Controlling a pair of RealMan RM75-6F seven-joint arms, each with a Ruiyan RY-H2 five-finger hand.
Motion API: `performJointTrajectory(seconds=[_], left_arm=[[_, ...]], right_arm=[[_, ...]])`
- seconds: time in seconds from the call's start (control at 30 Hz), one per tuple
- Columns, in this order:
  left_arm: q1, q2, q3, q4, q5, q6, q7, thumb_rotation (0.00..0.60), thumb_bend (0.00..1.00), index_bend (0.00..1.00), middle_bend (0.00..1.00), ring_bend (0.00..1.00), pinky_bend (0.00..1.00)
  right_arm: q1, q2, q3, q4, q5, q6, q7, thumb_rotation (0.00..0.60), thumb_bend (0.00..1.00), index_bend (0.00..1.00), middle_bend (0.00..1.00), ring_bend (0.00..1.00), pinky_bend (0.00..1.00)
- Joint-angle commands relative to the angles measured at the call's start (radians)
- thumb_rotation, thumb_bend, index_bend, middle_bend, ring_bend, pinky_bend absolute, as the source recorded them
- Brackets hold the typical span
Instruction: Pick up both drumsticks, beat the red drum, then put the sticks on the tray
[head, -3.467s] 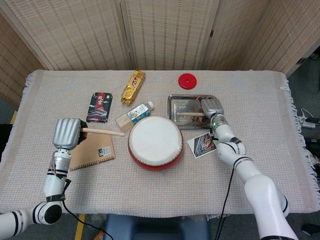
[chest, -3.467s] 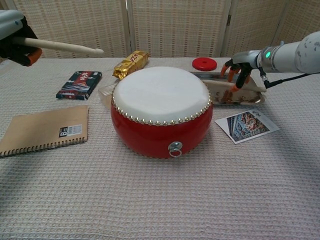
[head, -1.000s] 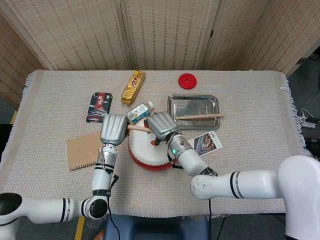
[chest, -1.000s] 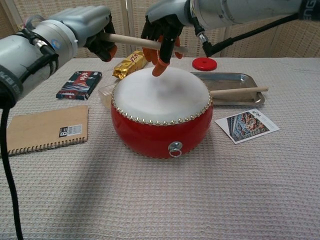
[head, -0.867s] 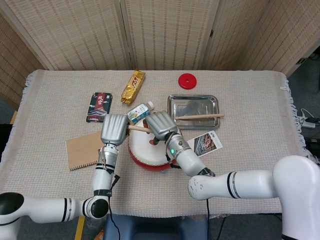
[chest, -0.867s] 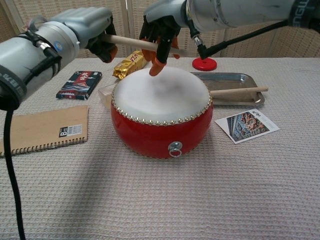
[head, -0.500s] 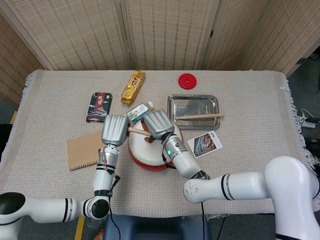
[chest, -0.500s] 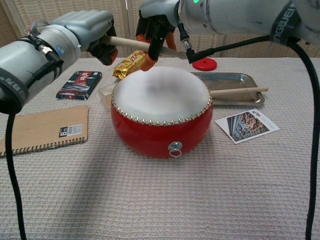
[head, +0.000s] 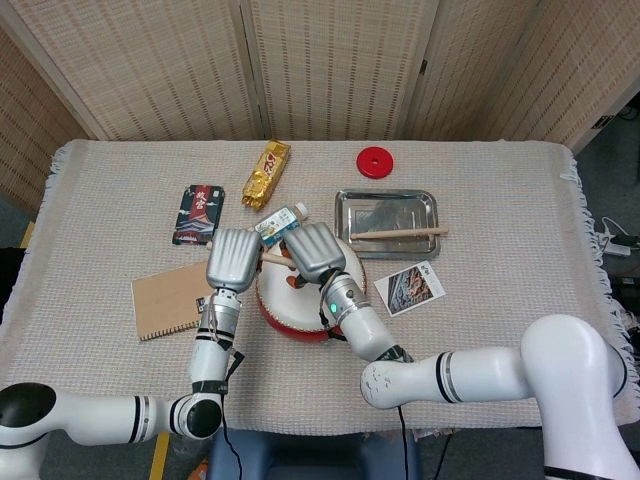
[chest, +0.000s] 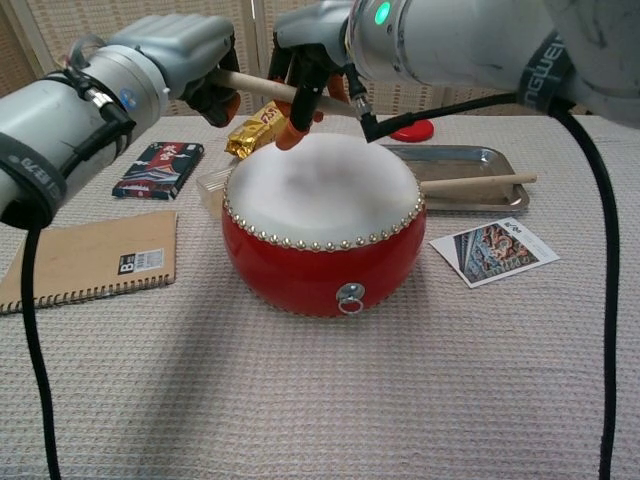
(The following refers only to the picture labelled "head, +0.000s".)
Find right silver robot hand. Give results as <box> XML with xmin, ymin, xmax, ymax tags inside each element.
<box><xmin>282</xmin><ymin>223</ymin><xmax>349</xmax><ymax>291</ymax></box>

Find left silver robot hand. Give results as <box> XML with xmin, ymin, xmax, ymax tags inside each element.
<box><xmin>204</xmin><ymin>227</ymin><xmax>264</xmax><ymax>292</ymax></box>

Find wooden drumstick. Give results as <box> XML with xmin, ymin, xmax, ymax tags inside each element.
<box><xmin>205</xmin><ymin>241</ymin><xmax>294</xmax><ymax>267</ymax></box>
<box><xmin>350</xmin><ymin>226</ymin><xmax>450</xmax><ymax>240</ymax></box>

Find red drum with white skin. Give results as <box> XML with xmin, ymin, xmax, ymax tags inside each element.
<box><xmin>255</xmin><ymin>234</ymin><xmax>369</xmax><ymax>346</ymax></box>

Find plastic drink bottle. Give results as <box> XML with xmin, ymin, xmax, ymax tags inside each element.
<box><xmin>253</xmin><ymin>201</ymin><xmax>310</xmax><ymax>249</ymax></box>

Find dark box with palace print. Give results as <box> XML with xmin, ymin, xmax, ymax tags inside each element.
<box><xmin>171</xmin><ymin>184</ymin><xmax>226</xmax><ymax>247</ymax></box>

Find kraft spiral notebook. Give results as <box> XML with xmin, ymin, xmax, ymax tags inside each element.
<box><xmin>130</xmin><ymin>262</ymin><xmax>216</xmax><ymax>343</ymax></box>

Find stainless steel tray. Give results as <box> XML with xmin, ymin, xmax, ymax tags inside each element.
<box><xmin>333</xmin><ymin>188</ymin><xmax>442</xmax><ymax>259</ymax></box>

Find gold foil snack pack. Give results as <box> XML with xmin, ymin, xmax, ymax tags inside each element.
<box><xmin>241</xmin><ymin>140</ymin><xmax>292</xmax><ymax>210</ymax></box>

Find photo postcard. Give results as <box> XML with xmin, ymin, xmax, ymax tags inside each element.
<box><xmin>373</xmin><ymin>260</ymin><xmax>447</xmax><ymax>318</ymax></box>

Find red plastic disc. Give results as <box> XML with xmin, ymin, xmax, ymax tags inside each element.
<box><xmin>356</xmin><ymin>146</ymin><xmax>396</xmax><ymax>179</ymax></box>

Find beige woven tablecloth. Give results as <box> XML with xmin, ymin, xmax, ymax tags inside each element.
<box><xmin>0</xmin><ymin>138</ymin><xmax>636</xmax><ymax>431</ymax></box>

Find navy blue seat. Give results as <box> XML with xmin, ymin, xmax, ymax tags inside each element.
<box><xmin>206</xmin><ymin>427</ymin><xmax>422</xmax><ymax>480</ymax></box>

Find woven folding screen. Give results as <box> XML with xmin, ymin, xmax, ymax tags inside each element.
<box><xmin>0</xmin><ymin>0</ymin><xmax>640</xmax><ymax>211</ymax></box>

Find white power strip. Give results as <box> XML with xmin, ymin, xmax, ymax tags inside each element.
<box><xmin>602</xmin><ymin>216</ymin><xmax>640</xmax><ymax>259</ymax></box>

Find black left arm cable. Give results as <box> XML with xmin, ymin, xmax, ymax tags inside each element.
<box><xmin>219</xmin><ymin>349</ymin><xmax>246</xmax><ymax>480</ymax></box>

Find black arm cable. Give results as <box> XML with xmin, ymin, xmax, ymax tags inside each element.
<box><xmin>397</xmin><ymin>404</ymin><xmax>412</xmax><ymax>480</ymax></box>
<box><xmin>219</xmin><ymin>349</ymin><xmax>246</xmax><ymax>480</ymax></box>

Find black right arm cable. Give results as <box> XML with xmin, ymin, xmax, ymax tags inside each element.
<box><xmin>397</xmin><ymin>404</ymin><xmax>412</xmax><ymax>480</ymax></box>

